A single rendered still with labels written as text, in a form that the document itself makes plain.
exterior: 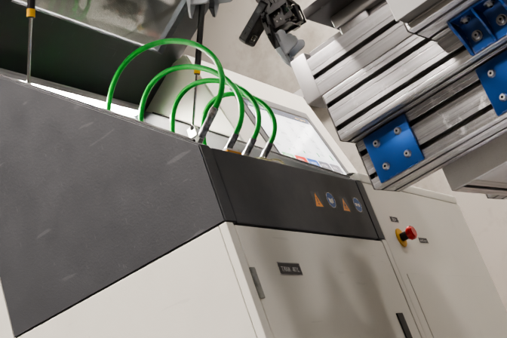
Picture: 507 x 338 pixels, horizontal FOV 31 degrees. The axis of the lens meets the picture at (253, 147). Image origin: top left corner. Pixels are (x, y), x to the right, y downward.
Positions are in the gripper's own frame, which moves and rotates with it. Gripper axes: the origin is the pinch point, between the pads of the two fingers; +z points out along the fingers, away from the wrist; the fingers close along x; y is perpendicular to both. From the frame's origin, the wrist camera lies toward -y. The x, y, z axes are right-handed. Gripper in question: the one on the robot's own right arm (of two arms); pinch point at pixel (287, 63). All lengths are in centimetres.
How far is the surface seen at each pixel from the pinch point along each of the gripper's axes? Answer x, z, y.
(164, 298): -47, 51, -21
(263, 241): -36, 47, -3
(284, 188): -19.8, 34.2, -2.9
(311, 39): 292, -151, -104
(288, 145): 50, -2, -31
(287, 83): 296, -136, -131
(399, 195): 45, 30, -3
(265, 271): -39, 53, -3
